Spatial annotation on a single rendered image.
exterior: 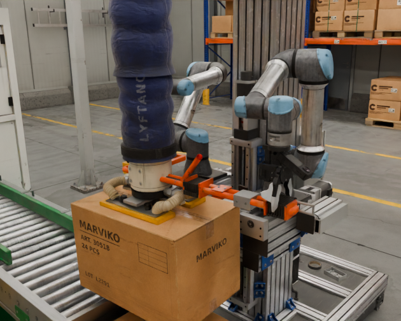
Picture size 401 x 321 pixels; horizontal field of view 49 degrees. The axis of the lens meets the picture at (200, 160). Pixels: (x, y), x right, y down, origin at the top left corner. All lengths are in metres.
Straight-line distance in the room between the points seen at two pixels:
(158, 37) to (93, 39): 10.80
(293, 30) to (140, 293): 1.36
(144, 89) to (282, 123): 0.54
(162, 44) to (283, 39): 0.69
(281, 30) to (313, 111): 0.46
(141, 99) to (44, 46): 10.10
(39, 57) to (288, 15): 9.85
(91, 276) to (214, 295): 0.55
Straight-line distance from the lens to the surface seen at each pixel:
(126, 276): 1.82
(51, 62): 11.78
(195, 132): 2.22
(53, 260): 2.68
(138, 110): 1.65
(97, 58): 12.47
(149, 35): 1.62
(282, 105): 1.36
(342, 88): 10.51
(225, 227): 1.77
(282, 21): 2.12
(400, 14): 8.70
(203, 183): 1.61
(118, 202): 1.84
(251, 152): 2.13
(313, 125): 1.85
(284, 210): 1.43
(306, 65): 1.79
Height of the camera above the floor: 1.75
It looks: 16 degrees down
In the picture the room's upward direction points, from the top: 1 degrees counter-clockwise
